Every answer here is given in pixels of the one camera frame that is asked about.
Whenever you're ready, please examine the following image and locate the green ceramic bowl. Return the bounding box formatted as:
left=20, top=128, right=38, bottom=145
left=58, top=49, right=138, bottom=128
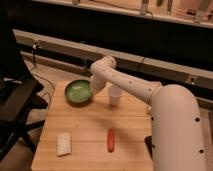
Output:
left=64, top=80, right=93, bottom=104

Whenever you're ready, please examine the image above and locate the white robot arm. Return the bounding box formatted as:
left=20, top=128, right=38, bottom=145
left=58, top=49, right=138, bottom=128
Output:
left=90, top=56, right=207, bottom=171

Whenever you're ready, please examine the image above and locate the white paper cup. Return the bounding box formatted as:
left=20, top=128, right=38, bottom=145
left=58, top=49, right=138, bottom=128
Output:
left=108, top=85, right=122, bottom=106

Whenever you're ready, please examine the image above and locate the orange carrot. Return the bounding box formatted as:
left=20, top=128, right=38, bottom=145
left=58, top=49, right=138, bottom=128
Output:
left=107, top=129, right=115, bottom=153

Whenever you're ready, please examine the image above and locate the white folded cloth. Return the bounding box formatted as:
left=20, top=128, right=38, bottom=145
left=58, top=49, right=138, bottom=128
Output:
left=56, top=133, right=71, bottom=156

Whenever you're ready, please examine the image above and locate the black office chair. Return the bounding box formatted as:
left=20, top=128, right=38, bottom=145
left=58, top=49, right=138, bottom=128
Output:
left=0, top=6, right=48, bottom=162

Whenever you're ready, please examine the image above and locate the black cable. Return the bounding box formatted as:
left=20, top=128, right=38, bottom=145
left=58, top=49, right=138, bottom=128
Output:
left=31, top=41, right=56, bottom=101

